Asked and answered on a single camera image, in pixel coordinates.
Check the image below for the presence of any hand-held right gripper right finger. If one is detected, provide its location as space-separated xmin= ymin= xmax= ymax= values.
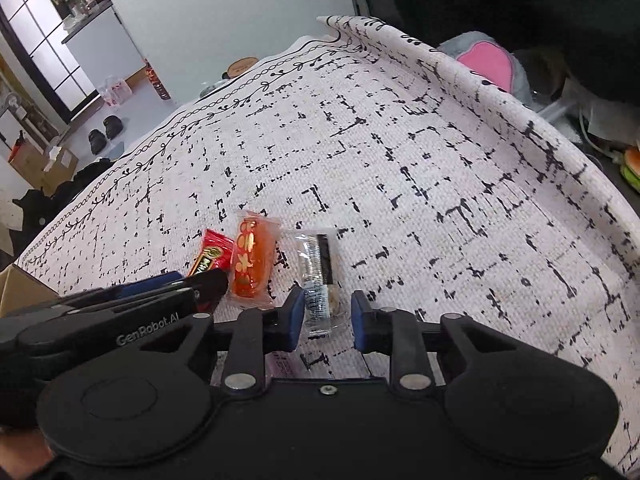
xmin=351 ymin=290 xmax=551 ymax=393

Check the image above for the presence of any black and white printed blanket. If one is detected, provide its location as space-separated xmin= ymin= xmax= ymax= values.
xmin=12 ymin=14 xmax=640 ymax=478

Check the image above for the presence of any plush burger toy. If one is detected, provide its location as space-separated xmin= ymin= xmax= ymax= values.
xmin=619 ymin=146 xmax=640 ymax=191

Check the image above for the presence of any brown cardboard box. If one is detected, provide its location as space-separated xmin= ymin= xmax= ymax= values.
xmin=7 ymin=137 xmax=48 ymax=186

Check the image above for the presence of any red oil bottle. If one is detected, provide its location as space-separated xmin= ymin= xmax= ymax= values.
xmin=144 ymin=60 xmax=173 ymax=103

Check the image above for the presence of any white crumpled paper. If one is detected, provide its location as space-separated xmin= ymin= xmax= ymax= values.
xmin=575 ymin=95 xmax=640 ymax=141

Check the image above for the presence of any brown noodle cup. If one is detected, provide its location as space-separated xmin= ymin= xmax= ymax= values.
xmin=225 ymin=57 xmax=261 ymax=78

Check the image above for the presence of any white kitchen cabinet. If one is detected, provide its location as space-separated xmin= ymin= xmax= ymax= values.
xmin=60 ymin=2 xmax=151 ymax=91

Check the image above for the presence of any person's left hand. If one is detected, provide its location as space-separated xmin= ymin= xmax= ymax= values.
xmin=0 ymin=427 xmax=55 ymax=476

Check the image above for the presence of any pink plastic bag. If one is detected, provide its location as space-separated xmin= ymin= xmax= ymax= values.
xmin=97 ymin=76 xmax=133 ymax=108

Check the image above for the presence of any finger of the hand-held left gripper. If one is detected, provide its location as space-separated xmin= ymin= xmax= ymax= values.
xmin=75 ymin=268 xmax=229 ymax=316
xmin=62 ymin=270 xmax=184 ymax=307

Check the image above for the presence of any red snack packet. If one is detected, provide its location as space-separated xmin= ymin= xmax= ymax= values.
xmin=186 ymin=228 xmax=236 ymax=313

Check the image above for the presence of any grey plush with pink heart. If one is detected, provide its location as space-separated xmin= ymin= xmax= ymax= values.
xmin=437 ymin=30 xmax=531 ymax=106

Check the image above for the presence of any small white fan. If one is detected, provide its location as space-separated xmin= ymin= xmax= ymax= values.
xmin=0 ymin=91 xmax=31 ymax=126

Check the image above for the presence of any black framed sliding door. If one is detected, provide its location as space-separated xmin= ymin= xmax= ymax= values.
xmin=0 ymin=0 xmax=101 ymax=123

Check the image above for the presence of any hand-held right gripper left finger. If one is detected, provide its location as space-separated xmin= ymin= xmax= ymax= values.
xmin=100 ymin=286 xmax=306 ymax=393

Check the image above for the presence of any black clothing pile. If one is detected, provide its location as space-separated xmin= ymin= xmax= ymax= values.
xmin=52 ymin=157 xmax=118 ymax=196
xmin=12 ymin=187 xmax=76 ymax=241

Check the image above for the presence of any orange snack packet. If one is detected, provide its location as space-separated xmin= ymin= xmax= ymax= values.
xmin=227 ymin=210 xmax=281 ymax=311

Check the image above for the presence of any clear snack packet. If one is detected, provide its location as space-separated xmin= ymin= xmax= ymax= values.
xmin=281 ymin=227 xmax=346 ymax=339

